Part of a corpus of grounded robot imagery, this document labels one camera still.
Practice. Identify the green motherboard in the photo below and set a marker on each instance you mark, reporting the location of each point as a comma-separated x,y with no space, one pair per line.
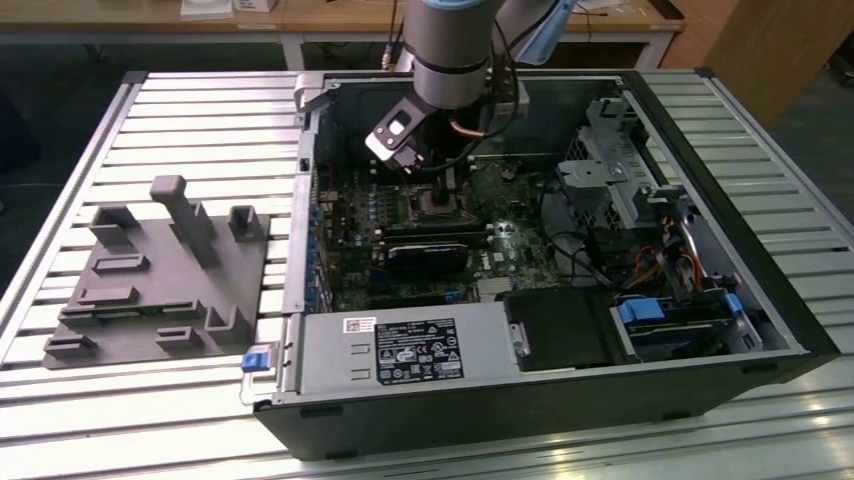
528,240

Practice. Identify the silver chipset heatsink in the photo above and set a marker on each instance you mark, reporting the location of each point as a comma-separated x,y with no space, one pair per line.
495,285

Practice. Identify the grey metal drive cage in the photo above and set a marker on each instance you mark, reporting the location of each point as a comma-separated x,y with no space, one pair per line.
588,175

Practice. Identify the blue case latch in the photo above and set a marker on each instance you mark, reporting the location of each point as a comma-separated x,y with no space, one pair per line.
256,362

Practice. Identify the black graphics card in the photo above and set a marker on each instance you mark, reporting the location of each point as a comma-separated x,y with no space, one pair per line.
428,257

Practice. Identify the blue drive clip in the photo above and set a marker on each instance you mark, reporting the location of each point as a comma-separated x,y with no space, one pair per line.
735,305

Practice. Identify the black PC case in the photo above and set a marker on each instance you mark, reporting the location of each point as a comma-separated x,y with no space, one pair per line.
468,425

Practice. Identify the wooden cabinet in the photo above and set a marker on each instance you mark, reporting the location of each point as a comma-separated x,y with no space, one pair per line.
768,50

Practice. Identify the CPU socket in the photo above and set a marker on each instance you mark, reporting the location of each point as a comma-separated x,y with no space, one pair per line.
414,210

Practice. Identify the black plastic shroud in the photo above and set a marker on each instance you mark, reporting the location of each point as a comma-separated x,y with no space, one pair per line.
561,325

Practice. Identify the black hard disk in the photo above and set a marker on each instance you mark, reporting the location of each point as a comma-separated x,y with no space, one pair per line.
675,337

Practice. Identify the black RAM stick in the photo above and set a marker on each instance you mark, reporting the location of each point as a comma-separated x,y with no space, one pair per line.
434,228

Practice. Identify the wooden desk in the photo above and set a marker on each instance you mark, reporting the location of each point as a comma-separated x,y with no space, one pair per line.
101,22

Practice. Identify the blue disk carrier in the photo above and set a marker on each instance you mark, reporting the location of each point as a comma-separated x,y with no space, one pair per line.
641,312

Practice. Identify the white box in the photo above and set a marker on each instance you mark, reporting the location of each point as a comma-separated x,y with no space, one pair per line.
257,5
208,10

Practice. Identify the grey power supply unit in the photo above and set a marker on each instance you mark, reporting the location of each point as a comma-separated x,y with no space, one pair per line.
334,350

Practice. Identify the grey parts rack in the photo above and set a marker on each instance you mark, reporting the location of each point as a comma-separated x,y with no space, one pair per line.
168,280

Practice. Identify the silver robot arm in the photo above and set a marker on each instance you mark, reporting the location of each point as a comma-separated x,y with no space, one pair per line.
448,50

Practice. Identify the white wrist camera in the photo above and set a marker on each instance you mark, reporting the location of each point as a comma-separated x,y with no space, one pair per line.
397,135

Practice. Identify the silver CPU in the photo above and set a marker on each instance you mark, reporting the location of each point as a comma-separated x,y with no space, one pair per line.
446,209

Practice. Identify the silver metal bracket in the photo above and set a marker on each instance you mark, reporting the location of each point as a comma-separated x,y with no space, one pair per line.
701,245

